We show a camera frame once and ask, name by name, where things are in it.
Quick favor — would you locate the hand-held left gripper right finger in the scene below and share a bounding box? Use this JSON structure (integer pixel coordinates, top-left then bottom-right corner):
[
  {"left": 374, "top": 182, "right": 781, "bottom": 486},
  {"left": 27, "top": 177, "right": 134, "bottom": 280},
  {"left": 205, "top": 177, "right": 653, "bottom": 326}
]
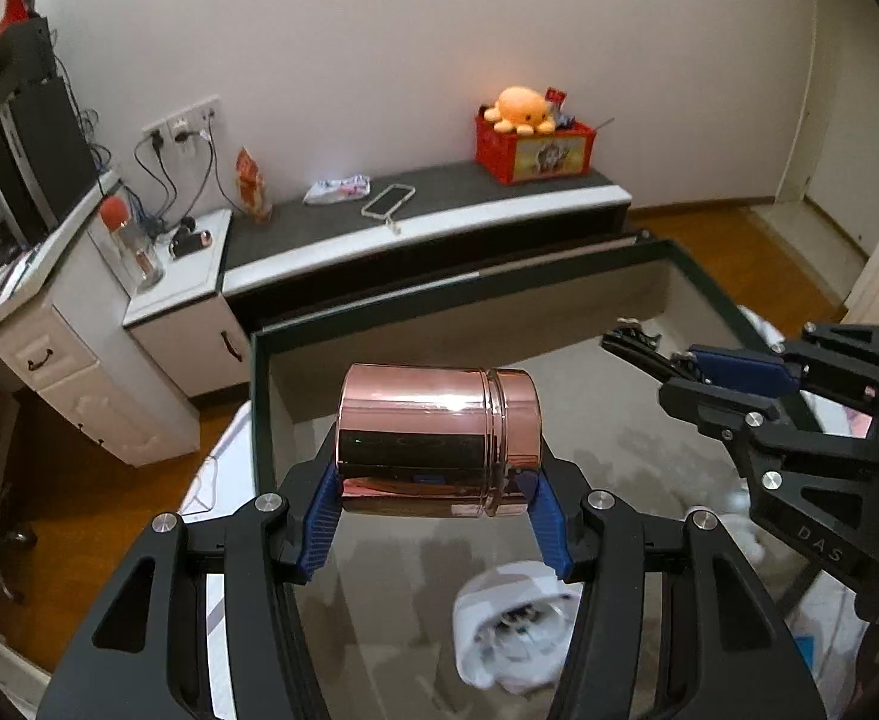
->
[{"left": 512, "top": 463, "right": 823, "bottom": 720}]

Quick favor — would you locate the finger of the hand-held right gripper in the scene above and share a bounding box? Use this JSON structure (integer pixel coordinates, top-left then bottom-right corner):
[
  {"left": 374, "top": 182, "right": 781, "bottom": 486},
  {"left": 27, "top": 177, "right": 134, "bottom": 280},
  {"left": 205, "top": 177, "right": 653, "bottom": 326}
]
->
[
  {"left": 658, "top": 377, "right": 879, "bottom": 482},
  {"left": 688, "top": 322, "right": 879, "bottom": 400}
]

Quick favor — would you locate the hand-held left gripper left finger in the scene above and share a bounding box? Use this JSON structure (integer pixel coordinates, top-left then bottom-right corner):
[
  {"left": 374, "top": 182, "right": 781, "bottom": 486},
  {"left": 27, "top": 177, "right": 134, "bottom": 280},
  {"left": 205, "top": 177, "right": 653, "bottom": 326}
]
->
[{"left": 38, "top": 457, "right": 350, "bottom": 720}]

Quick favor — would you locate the black hair clip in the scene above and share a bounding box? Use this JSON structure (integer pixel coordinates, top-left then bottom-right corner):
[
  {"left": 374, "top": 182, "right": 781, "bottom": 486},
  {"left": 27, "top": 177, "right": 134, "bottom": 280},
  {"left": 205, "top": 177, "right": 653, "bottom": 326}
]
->
[{"left": 600, "top": 319, "right": 684, "bottom": 383}]

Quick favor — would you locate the copper metal canister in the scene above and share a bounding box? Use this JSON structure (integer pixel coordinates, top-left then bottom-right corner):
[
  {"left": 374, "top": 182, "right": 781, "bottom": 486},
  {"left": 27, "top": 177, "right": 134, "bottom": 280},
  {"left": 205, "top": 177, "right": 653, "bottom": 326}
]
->
[{"left": 335, "top": 362, "right": 545, "bottom": 522}]

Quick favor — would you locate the pink storage box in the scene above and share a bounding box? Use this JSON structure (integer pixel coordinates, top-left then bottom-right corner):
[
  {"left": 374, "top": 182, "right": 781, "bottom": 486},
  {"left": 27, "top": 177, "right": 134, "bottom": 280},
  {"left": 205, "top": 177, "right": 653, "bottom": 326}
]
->
[{"left": 248, "top": 238, "right": 871, "bottom": 720}]

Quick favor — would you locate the white round object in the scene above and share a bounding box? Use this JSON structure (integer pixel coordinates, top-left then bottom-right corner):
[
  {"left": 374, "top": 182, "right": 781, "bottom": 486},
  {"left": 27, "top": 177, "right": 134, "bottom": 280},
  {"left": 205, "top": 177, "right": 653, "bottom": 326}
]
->
[{"left": 450, "top": 568, "right": 584, "bottom": 695}]

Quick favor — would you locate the white plastic bag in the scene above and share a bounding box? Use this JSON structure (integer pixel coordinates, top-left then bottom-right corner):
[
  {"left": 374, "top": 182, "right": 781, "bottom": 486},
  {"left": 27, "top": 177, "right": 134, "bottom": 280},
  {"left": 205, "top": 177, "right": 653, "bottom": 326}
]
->
[{"left": 680, "top": 486, "right": 774, "bottom": 565}]

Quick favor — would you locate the white side cabinet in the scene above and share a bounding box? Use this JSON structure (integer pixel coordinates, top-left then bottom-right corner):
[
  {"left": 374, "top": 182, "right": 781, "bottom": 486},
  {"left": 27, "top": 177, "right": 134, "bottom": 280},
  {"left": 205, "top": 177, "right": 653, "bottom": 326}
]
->
[{"left": 122, "top": 208, "right": 254, "bottom": 400}]

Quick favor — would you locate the red plastic crate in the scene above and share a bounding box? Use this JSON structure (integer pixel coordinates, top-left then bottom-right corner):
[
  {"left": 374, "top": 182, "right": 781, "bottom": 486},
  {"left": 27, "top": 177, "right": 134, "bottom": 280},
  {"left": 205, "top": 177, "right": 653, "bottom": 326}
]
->
[{"left": 473, "top": 112, "right": 605, "bottom": 185}]

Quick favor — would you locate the small black device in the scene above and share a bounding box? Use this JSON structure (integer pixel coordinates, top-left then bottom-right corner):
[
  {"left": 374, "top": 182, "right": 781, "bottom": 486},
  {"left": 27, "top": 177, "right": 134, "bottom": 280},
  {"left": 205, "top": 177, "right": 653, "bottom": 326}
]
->
[{"left": 169, "top": 227, "right": 215, "bottom": 261}]

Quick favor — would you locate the white desk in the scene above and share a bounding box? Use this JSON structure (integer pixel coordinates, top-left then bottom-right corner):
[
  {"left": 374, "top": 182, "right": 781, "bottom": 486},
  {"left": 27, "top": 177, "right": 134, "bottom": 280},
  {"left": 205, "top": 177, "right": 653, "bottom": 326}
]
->
[{"left": 0, "top": 171, "right": 202, "bottom": 470}]

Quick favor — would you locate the low grey-topped cabinet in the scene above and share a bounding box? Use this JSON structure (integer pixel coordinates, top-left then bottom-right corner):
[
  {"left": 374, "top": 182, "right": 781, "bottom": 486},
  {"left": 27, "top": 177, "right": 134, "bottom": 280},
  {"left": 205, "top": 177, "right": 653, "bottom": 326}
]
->
[{"left": 220, "top": 161, "right": 633, "bottom": 317}]

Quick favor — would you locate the clear phone case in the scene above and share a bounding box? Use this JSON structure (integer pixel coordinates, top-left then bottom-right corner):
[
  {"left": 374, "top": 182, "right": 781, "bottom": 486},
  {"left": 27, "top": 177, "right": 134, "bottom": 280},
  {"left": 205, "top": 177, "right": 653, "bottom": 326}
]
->
[{"left": 361, "top": 184, "right": 418, "bottom": 232}]

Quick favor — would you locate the clear bottle with red cap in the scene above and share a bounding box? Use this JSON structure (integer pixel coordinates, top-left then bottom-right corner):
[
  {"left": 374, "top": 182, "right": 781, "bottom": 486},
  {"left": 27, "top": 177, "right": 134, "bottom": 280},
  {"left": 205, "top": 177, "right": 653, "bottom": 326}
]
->
[{"left": 100, "top": 193, "right": 166, "bottom": 295}]

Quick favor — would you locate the white snack packet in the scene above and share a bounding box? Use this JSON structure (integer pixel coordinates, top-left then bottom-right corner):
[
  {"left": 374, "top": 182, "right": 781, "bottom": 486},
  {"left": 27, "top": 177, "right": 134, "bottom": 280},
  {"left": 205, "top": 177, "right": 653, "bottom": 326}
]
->
[{"left": 302, "top": 174, "right": 373, "bottom": 205}]

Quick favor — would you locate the orange octopus plush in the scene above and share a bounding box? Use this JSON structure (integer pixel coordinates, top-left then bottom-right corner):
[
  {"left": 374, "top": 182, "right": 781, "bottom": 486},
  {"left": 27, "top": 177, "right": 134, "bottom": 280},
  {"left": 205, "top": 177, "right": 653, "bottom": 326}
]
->
[{"left": 482, "top": 86, "right": 559, "bottom": 137}]

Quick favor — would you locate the orange snack bag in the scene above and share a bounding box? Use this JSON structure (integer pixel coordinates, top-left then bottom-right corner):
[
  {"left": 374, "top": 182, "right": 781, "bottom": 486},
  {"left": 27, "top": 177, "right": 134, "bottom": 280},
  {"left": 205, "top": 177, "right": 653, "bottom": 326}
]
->
[{"left": 235, "top": 146, "right": 274, "bottom": 224}]

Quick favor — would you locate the black computer tower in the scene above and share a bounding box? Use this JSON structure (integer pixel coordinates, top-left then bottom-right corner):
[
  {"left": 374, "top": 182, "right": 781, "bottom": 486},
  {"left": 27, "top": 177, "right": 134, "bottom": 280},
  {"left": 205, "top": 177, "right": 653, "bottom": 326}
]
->
[{"left": 0, "top": 77, "right": 101, "bottom": 242}]

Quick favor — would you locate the black speaker box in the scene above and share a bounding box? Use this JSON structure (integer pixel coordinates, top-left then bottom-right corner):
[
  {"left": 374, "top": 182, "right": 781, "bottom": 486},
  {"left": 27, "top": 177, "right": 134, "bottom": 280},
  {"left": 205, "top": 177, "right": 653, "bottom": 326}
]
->
[{"left": 0, "top": 17, "right": 61, "bottom": 104}]

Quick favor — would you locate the red paper item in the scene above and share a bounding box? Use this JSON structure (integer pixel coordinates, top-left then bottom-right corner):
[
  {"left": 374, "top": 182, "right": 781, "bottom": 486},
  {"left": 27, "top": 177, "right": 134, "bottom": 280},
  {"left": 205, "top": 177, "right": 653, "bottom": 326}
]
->
[{"left": 0, "top": 0, "right": 41, "bottom": 46}]

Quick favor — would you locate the black power cable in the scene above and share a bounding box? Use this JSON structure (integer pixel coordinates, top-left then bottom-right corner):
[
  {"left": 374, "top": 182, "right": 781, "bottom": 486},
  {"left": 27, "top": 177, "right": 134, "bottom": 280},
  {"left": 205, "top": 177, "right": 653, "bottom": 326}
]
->
[
  {"left": 134, "top": 131, "right": 189, "bottom": 233},
  {"left": 197, "top": 127, "right": 236, "bottom": 212}
]

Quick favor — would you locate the white wall socket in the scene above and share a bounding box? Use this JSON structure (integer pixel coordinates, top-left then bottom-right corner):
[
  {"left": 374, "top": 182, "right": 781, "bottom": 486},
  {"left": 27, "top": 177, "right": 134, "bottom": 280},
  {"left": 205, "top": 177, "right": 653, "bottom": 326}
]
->
[{"left": 141, "top": 95, "right": 223, "bottom": 145}]

